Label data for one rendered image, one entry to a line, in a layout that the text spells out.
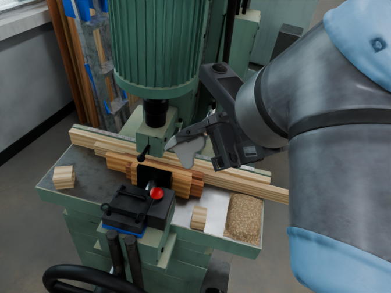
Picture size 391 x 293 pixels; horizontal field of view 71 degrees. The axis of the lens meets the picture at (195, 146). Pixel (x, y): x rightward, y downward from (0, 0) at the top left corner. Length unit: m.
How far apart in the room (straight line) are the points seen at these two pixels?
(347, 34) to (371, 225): 0.12
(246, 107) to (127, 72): 0.31
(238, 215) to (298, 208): 0.51
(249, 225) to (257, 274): 1.02
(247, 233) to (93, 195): 0.41
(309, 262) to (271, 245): 1.62
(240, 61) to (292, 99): 0.53
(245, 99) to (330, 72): 0.11
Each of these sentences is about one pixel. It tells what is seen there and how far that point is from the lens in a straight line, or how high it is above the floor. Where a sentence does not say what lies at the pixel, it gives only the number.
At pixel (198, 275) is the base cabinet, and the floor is 0.65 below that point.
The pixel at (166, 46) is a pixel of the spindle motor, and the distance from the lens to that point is 0.51.
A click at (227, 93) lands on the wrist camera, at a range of 0.38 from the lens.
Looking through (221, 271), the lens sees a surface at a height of 0.62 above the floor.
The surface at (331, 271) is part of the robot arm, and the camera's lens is 0.20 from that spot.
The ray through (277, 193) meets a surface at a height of 0.94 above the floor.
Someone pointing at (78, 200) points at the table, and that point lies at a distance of 0.78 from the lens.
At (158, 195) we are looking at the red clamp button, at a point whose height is 1.02.
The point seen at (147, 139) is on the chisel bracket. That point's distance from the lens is 0.68.
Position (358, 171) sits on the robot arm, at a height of 1.40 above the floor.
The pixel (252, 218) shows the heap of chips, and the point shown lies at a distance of 0.71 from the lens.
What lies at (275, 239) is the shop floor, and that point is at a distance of 1.85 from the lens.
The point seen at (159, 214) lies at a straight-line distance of 0.59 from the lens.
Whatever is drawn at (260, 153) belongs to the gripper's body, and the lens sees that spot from 0.34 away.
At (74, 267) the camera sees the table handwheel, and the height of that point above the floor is 0.95.
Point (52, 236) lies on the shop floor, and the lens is 1.81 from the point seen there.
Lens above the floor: 1.51
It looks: 43 degrees down
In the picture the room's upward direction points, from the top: 9 degrees clockwise
